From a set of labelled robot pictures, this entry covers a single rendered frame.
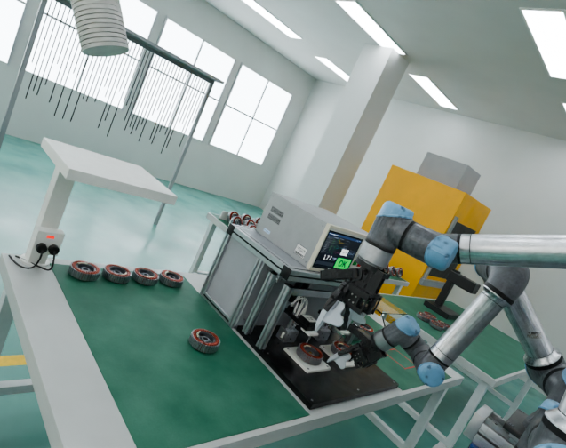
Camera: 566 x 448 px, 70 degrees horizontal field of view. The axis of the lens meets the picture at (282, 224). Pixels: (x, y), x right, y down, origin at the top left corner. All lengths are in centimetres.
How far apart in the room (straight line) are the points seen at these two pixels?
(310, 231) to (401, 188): 400
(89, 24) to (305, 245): 112
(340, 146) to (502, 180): 275
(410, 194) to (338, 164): 103
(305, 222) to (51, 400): 107
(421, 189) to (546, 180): 218
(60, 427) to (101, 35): 121
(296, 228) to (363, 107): 413
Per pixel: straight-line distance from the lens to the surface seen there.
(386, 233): 96
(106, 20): 166
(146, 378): 132
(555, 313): 677
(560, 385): 159
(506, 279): 137
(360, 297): 98
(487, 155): 737
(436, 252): 93
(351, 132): 568
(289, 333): 179
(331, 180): 564
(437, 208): 534
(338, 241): 170
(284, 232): 177
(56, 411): 116
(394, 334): 149
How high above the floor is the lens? 151
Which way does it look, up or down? 9 degrees down
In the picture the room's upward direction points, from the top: 25 degrees clockwise
